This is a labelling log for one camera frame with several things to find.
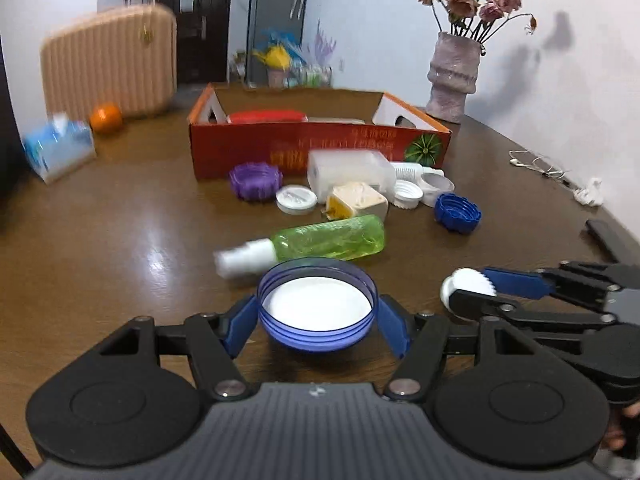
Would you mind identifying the small white ridged cap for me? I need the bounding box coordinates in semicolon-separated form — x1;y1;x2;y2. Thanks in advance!
440;268;497;321

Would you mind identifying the large blue lid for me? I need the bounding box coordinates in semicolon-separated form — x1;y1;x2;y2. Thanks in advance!
256;258;378;353

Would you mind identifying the blue ridged jar lid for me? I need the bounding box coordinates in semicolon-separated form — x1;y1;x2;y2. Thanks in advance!
434;193;482;234

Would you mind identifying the green spray bottle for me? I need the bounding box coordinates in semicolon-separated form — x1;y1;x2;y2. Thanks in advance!
214;214;386;280

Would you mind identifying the grey tape roll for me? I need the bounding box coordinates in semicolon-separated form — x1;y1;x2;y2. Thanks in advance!
416;172;454;208

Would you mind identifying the white ridged bottle cap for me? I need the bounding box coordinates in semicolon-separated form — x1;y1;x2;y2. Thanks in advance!
392;179;424;210

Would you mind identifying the white round lid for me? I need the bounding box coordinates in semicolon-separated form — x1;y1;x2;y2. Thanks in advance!
276;184;318;216

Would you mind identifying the beige power adapter cube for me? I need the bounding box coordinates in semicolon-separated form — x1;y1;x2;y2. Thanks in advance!
326;182;388;222

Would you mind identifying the translucent white plastic box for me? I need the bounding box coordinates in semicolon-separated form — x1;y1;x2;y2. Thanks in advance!
307;150;396;204

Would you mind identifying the red white lint brush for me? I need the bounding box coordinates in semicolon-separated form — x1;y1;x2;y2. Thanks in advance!
227;110;366;125

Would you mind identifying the white spray bottle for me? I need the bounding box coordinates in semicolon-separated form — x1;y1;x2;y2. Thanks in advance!
390;162;445;183

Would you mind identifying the person right hand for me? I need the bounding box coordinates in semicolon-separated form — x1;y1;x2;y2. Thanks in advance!
601;403;640;451

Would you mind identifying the black phone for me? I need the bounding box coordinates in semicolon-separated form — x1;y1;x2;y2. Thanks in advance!
585;219;639;264

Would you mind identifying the crumpled white tissue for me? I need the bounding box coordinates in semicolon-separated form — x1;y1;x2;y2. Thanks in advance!
573;178;604;208

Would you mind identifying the purple ridged lid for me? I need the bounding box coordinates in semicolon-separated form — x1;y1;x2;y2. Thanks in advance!
229;162;282;202

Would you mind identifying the red cardboard box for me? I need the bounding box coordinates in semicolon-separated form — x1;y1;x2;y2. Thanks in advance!
188;84;451;180

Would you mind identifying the pink textured vase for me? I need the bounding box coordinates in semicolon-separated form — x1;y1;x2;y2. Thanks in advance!
425;32;485;124

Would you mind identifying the orange fruit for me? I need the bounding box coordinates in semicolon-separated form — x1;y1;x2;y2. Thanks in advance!
89;103;124;134

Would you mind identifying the blue tissue pack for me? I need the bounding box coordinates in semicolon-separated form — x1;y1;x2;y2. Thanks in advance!
22;114;96;184

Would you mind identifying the yellow watering can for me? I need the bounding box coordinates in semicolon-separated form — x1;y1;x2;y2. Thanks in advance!
252;44;292;72

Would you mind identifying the pink ribbed suitcase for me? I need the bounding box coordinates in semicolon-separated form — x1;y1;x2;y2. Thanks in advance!
40;3;177;120

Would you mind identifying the dark brown door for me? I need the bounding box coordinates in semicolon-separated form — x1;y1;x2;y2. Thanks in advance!
155;0;231;84

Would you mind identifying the grey refrigerator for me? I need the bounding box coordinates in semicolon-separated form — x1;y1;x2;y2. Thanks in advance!
246;0;306;86

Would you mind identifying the white earphone cable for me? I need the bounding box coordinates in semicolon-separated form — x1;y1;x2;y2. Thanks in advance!
508;148;582;191

